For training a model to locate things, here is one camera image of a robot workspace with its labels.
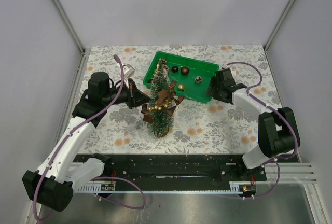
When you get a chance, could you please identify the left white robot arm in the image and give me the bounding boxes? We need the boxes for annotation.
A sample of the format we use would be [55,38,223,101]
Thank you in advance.
[22,72,149,212]

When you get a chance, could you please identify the left aluminium frame post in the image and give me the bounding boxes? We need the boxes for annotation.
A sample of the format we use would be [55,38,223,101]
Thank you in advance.
[38,0,86,56]

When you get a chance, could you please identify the clear plastic battery box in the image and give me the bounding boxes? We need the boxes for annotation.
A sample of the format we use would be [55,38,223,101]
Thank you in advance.
[124,125,141,135]

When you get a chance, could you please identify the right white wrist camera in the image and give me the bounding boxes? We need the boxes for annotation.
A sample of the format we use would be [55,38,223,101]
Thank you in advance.
[230,67,237,78]

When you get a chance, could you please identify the brown ribbon bow decoration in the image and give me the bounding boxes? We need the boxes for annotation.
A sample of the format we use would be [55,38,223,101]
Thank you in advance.
[141,80,185,124]

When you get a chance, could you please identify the aluminium rail profile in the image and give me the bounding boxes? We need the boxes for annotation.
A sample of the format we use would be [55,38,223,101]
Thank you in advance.
[264,163,317,184]

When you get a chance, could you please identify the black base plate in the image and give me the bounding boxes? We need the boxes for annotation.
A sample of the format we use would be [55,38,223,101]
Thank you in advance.
[104,154,267,183]

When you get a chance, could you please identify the green plastic tray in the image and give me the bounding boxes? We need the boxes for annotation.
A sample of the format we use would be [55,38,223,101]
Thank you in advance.
[143,51,219,104]

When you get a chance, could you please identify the white tipped pine cone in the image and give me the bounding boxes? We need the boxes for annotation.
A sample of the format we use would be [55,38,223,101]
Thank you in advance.
[195,76,203,83]

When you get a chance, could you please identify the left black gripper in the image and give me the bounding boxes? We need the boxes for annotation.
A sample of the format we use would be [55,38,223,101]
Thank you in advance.
[103,78,152,109]

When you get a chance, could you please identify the aluminium frame post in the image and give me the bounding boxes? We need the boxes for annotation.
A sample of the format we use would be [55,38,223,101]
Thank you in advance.
[263,0,312,52]
[38,0,86,56]

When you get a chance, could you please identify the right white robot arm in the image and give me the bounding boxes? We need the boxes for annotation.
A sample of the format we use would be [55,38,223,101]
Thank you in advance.
[206,68,300,180]

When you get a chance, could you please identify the right aluminium frame post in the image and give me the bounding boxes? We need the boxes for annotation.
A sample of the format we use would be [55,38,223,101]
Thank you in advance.
[263,0,312,52]

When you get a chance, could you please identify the dark brown ball ornament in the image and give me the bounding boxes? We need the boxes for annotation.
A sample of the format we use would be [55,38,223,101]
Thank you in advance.
[172,66,178,73]

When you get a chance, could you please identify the floral patterned table mat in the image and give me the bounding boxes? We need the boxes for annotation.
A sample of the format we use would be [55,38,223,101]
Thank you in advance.
[80,45,280,154]

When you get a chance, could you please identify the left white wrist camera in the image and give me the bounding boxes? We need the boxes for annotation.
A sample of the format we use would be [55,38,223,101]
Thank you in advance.
[123,64,135,78]

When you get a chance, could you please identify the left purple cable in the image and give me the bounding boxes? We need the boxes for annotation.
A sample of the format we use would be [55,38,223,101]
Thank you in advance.
[33,54,147,222]

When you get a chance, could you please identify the small frosted christmas tree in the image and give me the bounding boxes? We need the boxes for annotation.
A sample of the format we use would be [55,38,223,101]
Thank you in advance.
[148,59,173,138]

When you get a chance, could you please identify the gold ball ornament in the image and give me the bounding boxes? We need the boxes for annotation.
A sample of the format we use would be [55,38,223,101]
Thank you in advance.
[177,84,185,91]

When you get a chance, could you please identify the white slotted cable duct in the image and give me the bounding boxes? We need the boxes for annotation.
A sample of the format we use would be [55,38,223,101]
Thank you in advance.
[75,178,256,194]

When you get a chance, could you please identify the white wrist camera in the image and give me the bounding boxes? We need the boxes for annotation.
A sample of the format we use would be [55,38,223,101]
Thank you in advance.
[230,67,237,78]
[123,64,135,78]

